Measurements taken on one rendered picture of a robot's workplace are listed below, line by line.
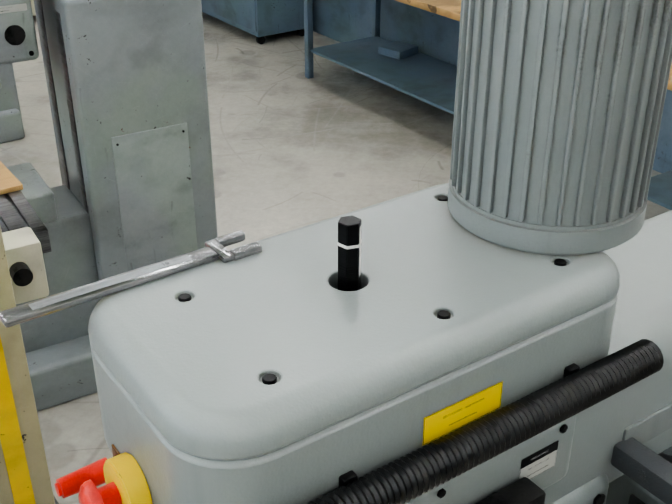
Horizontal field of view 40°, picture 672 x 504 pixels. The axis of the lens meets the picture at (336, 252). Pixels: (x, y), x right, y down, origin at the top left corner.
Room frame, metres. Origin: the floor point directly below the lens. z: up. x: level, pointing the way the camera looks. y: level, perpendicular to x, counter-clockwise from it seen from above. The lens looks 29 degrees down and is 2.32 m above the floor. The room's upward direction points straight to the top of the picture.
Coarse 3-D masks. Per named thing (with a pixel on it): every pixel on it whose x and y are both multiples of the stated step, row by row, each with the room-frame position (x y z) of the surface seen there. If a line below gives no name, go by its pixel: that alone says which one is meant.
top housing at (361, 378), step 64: (256, 256) 0.77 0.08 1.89; (320, 256) 0.77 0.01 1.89; (384, 256) 0.77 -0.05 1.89; (448, 256) 0.77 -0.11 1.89; (512, 256) 0.77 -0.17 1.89; (576, 256) 0.77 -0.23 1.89; (128, 320) 0.66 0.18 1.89; (192, 320) 0.66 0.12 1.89; (256, 320) 0.66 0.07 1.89; (320, 320) 0.66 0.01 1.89; (384, 320) 0.66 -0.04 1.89; (448, 320) 0.66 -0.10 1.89; (512, 320) 0.67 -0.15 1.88; (576, 320) 0.71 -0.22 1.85; (128, 384) 0.59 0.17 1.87; (192, 384) 0.57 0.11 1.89; (256, 384) 0.57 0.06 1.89; (320, 384) 0.57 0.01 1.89; (384, 384) 0.59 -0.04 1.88; (448, 384) 0.62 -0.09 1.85; (512, 384) 0.67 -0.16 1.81; (128, 448) 0.61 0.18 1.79; (192, 448) 0.52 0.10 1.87; (256, 448) 0.52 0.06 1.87; (320, 448) 0.55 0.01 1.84; (384, 448) 0.59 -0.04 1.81
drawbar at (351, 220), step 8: (344, 216) 0.73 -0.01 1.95; (352, 216) 0.73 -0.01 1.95; (344, 224) 0.72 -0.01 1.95; (352, 224) 0.72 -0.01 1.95; (360, 224) 0.72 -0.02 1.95; (344, 232) 0.72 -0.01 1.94; (352, 232) 0.71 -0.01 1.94; (344, 240) 0.72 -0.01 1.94; (352, 240) 0.71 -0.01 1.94; (344, 248) 0.72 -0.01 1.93; (344, 256) 0.72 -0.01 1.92; (352, 256) 0.71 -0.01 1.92; (344, 264) 0.72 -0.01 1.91; (352, 264) 0.71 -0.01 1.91; (344, 272) 0.72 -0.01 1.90; (352, 272) 0.71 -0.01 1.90; (344, 280) 0.72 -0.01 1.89; (352, 280) 0.71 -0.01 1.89; (360, 280) 0.73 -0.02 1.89; (344, 288) 0.72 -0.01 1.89; (352, 288) 0.71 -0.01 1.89; (360, 288) 0.73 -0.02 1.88
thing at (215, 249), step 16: (224, 240) 0.79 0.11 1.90; (240, 240) 0.80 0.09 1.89; (176, 256) 0.75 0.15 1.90; (192, 256) 0.75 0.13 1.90; (208, 256) 0.76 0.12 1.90; (224, 256) 0.75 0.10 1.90; (240, 256) 0.76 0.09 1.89; (128, 272) 0.72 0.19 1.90; (144, 272) 0.72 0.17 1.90; (160, 272) 0.73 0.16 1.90; (176, 272) 0.73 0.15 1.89; (80, 288) 0.70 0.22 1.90; (96, 288) 0.70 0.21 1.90; (112, 288) 0.70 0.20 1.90; (128, 288) 0.71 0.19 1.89; (32, 304) 0.67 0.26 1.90; (48, 304) 0.67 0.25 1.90; (64, 304) 0.67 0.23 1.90; (16, 320) 0.65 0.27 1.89
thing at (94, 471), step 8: (96, 464) 0.68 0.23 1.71; (72, 472) 0.67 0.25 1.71; (80, 472) 0.67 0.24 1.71; (88, 472) 0.67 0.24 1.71; (96, 472) 0.67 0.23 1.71; (56, 480) 0.66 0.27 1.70; (64, 480) 0.66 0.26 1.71; (72, 480) 0.66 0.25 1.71; (80, 480) 0.66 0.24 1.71; (96, 480) 0.67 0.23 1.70; (104, 480) 0.67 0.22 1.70; (56, 488) 0.66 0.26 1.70; (64, 488) 0.65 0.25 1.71; (72, 488) 0.65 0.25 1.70; (64, 496) 0.65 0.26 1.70
